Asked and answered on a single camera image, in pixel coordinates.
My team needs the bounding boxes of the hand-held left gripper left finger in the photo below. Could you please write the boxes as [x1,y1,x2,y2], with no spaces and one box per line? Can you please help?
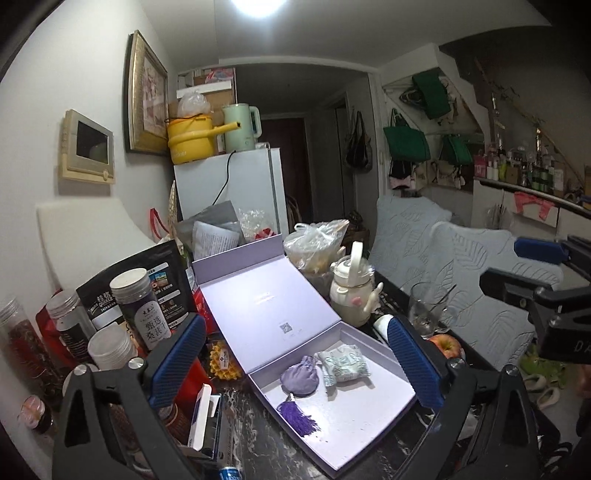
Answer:
[51,313,208,480]

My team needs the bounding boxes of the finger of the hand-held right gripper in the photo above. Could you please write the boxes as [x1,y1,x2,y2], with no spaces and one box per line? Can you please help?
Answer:
[479,268,555,319]
[514,234,591,278]

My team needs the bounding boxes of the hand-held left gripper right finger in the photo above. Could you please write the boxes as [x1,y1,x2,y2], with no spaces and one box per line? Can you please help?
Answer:
[387,315,548,480]

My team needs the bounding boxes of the lavender gift box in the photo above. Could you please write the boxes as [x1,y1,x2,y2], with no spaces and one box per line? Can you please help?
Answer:
[191,233,419,478]

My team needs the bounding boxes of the red plastic package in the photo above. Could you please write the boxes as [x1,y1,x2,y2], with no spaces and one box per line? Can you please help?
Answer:
[168,286,220,416]

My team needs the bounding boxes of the red apple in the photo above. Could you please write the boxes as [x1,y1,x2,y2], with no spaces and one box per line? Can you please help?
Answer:
[427,335,466,360]

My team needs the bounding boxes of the green frog slipper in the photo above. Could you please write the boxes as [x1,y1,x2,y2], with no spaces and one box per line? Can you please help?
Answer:
[521,347,568,378]

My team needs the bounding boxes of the yellow waffle-shaped toy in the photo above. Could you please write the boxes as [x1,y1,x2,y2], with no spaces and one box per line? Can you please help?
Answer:
[208,344,250,380]

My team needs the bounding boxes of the pink cloth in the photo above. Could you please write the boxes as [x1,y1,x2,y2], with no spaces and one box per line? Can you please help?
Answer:
[514,191,555,217]

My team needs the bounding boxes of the glass mug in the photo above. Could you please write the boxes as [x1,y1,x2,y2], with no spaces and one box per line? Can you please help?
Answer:
[409,281,458,340]

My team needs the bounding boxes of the white roll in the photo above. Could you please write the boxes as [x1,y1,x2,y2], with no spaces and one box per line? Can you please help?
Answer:
[373,314,395,342]

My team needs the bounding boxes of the grey leaf-pattern sofa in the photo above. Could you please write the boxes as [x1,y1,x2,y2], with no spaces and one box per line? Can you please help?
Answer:
[369,194,566,370]

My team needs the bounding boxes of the purple label jar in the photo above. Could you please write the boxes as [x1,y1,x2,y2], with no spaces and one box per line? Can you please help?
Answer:
[109,268,174,356]

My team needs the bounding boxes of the cream slippers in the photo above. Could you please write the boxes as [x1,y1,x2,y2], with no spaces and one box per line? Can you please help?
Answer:
[522,374,561,409]

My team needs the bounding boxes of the small brown bottle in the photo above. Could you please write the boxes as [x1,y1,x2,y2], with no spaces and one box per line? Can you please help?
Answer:
[163,402,191,446]

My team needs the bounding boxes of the thin stir stick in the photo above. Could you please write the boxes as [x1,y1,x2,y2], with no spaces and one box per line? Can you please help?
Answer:
[431,284,458,306]

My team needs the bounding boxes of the small white carton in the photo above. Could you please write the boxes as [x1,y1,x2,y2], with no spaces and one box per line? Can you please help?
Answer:
[187,383,223,450]

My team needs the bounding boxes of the white cabinet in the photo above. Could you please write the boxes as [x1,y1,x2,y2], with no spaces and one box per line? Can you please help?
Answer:
[473,178,591,241]

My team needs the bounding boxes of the white patterned sachet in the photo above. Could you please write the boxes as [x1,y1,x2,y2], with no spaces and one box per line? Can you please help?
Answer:
[315,346,370,398]

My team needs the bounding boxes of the dark blue box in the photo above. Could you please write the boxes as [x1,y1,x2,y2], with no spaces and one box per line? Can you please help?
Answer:
[203,393,234,462]

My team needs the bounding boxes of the row of cosmetic bottles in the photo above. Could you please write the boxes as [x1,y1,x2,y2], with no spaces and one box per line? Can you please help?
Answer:
[473,134,568,199]

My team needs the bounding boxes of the black coffee bag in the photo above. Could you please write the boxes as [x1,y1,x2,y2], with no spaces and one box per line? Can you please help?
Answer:
[75,240,199,330]

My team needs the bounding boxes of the cream water bottle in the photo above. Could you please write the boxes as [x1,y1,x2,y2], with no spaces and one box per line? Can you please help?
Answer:
[329,241,385,328]

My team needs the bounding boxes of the striped label jar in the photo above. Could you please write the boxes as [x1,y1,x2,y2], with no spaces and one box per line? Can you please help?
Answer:
[46,290,98,361]

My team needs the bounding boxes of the purple sachet with tassel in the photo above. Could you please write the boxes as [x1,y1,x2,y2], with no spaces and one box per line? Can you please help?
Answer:
[276,354,320,438]

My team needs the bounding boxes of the beige tote bag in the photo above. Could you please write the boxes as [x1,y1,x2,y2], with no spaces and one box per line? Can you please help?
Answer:
[431,159,465,188]

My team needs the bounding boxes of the white printed paper packet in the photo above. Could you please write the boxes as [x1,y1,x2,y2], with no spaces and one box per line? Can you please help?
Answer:
[191,222,241,261]

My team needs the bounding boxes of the green tote bag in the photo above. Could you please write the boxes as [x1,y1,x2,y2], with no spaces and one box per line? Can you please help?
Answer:
[383,111,431,162]
[438,134,474,167]
[412,69,451,120]

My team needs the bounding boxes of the grey plastic bag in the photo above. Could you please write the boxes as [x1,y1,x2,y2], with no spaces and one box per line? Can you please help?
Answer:
[175,200,243,250]

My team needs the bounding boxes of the pink hanging bag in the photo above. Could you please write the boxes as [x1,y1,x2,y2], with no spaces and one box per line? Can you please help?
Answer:
[389,161,416,190]

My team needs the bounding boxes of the small pink lid jar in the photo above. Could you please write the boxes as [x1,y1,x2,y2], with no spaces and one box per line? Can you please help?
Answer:
[18,394,56,435]

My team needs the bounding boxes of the clear jar of red contents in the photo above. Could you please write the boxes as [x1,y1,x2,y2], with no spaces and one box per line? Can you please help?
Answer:
[0,296,61,402]

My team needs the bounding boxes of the crinkled clear wrapper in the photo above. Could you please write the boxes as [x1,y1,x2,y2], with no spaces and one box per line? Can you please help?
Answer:
[240,209,280,241]

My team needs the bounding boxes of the white foam board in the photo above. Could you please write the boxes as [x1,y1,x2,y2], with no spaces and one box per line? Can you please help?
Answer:
[37,198,158,296]

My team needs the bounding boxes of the plastic bag of food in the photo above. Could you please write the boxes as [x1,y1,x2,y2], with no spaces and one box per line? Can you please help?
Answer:
[283,219,350,278]

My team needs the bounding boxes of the white fridge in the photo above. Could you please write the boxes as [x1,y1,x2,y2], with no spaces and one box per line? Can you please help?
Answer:
[173,147,283,236]

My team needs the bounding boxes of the black hanging bag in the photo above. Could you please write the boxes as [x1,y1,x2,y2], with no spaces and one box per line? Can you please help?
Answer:
[346,111,374,174]

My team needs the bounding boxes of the yellow enamel pot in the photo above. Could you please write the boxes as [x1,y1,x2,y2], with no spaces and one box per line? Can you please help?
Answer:
[166,115,241,164]

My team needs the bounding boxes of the dark wooden door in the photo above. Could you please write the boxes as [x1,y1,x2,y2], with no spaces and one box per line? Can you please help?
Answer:
[261,116,308,217]

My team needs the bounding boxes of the pale green electric kettle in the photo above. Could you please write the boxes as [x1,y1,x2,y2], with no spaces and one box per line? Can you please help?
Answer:
[222,104,262,153]

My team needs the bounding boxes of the clear plastic bag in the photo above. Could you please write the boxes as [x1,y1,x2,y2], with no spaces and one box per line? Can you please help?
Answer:
[177,90,213,118]

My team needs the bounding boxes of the cardboard box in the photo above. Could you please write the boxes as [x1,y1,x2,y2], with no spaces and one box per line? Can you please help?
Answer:
[177,67,238,121]

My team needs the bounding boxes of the red handled shopping bag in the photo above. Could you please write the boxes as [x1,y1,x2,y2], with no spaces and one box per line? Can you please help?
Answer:
[148,208,181,243]

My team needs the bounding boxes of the black power cable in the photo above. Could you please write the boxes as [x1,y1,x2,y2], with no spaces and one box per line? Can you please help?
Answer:
[210,150,236,206]

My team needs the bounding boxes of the wall intercom panel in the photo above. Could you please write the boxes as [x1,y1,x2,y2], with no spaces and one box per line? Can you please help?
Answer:
[59,109,116,185]

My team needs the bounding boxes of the gold picture frame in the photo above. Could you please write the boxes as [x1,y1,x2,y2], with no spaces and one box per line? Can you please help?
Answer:
[124,30,169,155]

